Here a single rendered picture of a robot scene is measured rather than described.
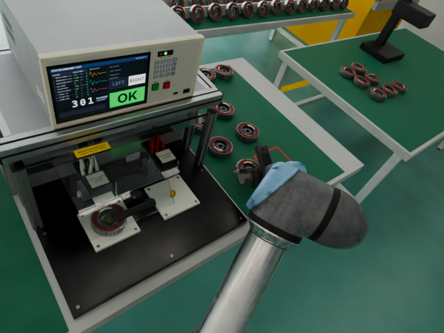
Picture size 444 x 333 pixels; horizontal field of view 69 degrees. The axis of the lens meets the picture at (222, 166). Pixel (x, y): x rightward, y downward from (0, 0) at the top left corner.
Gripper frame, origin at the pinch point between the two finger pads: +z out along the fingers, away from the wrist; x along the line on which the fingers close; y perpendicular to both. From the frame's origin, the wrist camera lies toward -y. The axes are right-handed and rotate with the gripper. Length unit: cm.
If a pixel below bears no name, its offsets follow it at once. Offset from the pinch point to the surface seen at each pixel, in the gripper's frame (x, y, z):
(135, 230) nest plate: -48, 18, -10
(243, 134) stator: 6.2, -17.1, 15.3
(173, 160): -33.6, -4.8, -10.2
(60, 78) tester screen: -66, -23, -39
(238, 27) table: 43, -106, 89
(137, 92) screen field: -47, -23, -28
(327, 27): 215, -173, 192
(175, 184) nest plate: -30.8, 3.7, 0.7
